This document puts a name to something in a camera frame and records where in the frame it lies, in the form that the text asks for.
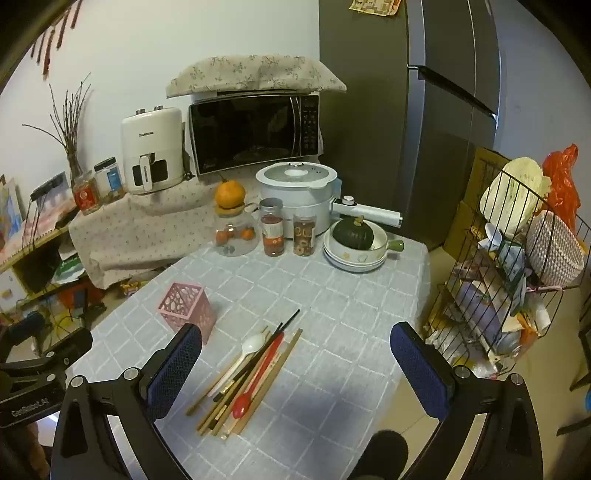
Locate yellow wooden shelf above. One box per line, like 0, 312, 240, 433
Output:
0, 226, 75, 315

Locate green carton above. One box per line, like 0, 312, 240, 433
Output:
496, 240, 527, 287

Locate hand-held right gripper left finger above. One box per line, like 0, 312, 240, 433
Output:
51, 323, 203, 480

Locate red label plastic jar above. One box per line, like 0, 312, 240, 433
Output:
259, 198, 284, 258

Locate napa cabbage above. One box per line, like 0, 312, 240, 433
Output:
479, 157, 552, 232

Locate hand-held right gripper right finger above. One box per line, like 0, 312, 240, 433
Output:
390, 322, 543, 480

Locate jar of dried rings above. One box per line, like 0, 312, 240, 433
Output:
293, 213, 317, 256

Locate black wire rack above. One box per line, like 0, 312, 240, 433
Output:
422, 168, 591, 370

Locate black chopstick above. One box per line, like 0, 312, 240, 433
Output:
209, 323, 284, 428
213, 309, 301, 401

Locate black microwave oven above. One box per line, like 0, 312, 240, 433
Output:
187, 92, 324, 176

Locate red hanging wall decoration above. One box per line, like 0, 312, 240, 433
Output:
30, 0, 86, 77

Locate woven basket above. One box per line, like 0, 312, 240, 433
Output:
526, 210, 586, 287

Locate green pumpkin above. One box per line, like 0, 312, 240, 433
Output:
332, 217, 374, 251

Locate orange plastic bag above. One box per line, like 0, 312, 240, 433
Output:
542, 144, 581, 232

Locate white plate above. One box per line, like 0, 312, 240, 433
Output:
325, 254, 385, 274
323, 247, 386, 270

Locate framed picture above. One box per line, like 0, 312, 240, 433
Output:
0, 175, 24, 250

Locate white electric cooking pot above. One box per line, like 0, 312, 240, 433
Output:
255, 161, 402, 241

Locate large orange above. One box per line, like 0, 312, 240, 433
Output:
215, 180, 245, 209

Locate dried branches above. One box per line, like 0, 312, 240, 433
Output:
22, 74, 93, 160

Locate red plastic spoon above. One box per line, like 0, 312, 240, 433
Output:
231, 333, 286, 419

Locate white plastic spoon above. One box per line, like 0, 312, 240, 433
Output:
212, 335, 266, 401

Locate black power strip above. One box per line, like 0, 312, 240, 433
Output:
30, 173, 70, 200

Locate white air fryer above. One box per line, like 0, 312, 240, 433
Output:
121, 105, 184, 195

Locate glass jar with oranges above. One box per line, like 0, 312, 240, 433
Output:
213, 203, 260, 257

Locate metal can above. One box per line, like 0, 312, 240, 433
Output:
496, 328, 522, 357

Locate pale plastic chopstick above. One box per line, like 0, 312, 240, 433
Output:
221, 351, 278, 439

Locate grey refrigerator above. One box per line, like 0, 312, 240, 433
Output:
318, 0, 509, 252

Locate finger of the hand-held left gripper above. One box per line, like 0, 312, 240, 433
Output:
0, 316, 47, 354
0, 328, 94, 377

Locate cardboard box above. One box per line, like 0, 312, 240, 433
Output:
462, 147, 513, 217
443, 200, 490, 266

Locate blue label glass jar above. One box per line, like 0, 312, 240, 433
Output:
93, 157, 126, 202

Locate red label glass jar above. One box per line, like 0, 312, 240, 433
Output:
71, 171, 100, 215

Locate floral microwave cover cloth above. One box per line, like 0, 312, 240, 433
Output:
165, 54, 348, 99

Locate pink perforated utensil holder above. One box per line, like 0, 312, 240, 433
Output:
158, 281, 218, 346

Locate glass vase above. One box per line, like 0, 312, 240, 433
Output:
68, 152, 86, 184

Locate paper on refrigerator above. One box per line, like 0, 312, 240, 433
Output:
348, 0, 402, 17

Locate grey checked tablecloth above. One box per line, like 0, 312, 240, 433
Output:
88, 237, 432, 480

